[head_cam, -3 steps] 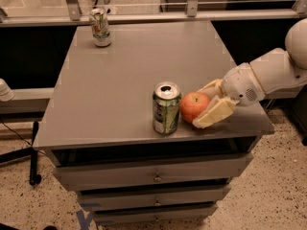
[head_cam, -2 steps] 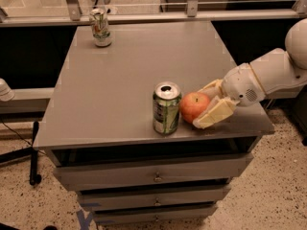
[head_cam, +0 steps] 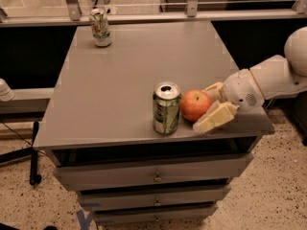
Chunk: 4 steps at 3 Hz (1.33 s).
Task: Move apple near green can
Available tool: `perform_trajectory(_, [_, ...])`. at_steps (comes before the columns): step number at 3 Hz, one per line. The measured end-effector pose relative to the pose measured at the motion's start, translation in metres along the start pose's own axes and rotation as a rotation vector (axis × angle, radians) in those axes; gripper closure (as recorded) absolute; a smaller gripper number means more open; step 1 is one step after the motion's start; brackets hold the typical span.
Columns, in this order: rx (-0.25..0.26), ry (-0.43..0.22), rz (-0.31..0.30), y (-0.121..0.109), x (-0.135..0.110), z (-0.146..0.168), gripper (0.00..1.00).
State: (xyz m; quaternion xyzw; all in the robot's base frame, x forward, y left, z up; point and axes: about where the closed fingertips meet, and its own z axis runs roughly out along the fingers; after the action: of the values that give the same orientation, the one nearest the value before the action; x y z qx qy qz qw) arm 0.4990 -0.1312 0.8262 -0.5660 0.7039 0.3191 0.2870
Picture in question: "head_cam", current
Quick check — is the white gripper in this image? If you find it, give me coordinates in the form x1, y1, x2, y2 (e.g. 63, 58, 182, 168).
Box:
193, 69, 264, 133

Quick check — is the red apple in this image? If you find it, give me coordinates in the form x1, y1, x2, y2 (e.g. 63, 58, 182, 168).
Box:
179, 90, 211, 122

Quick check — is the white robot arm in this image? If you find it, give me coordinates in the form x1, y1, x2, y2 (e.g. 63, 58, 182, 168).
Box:
193, 27, 307, 133

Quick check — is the green soda can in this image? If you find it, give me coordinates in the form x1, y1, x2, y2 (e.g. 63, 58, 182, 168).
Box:
153, 81, 181, 135

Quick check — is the white soda can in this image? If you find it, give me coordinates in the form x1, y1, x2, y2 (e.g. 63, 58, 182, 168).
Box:
89, 8, 111, 47

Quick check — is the middle grey drawer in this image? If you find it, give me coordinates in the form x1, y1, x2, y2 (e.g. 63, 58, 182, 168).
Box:
78, 185, 230, 211

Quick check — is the grey drawer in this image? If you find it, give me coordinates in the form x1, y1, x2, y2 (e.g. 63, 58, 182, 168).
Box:
78, 185, 230, 211
93, 203, 217, 225
54, 153, 253, 191

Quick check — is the bottom grey drawer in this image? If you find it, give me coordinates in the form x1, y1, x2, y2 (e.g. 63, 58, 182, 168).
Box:
93, 203, 217, 225

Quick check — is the grey drawer cabinet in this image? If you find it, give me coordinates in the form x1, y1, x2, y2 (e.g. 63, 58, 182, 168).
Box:
33, 20, 276, 226

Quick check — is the top grey drawer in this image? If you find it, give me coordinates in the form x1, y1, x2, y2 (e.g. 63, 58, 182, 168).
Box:
54, 153, 253, 191

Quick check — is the black tripod stand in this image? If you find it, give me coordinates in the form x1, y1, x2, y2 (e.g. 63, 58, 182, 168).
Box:
0, 121, 42, 186

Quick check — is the white cylinder object at left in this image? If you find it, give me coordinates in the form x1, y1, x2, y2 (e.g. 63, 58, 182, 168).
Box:
0, 79, 14, 102

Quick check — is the metal railing frame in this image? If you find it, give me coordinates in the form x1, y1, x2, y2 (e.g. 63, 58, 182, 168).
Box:
0, 0, 306, 27

